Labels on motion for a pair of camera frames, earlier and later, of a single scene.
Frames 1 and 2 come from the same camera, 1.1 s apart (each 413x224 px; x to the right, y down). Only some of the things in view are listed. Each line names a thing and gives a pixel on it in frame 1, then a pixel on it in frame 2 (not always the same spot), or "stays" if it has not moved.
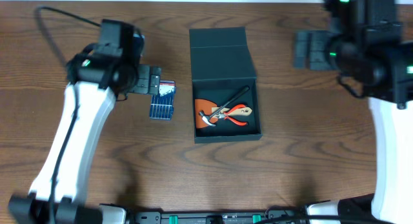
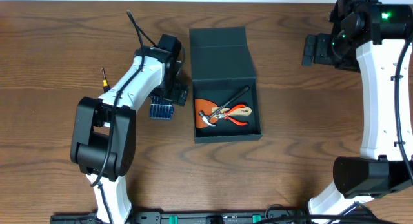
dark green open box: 221,67 stays
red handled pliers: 224,115 stays
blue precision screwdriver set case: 162,105 stays
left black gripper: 153,79 -> 177,93
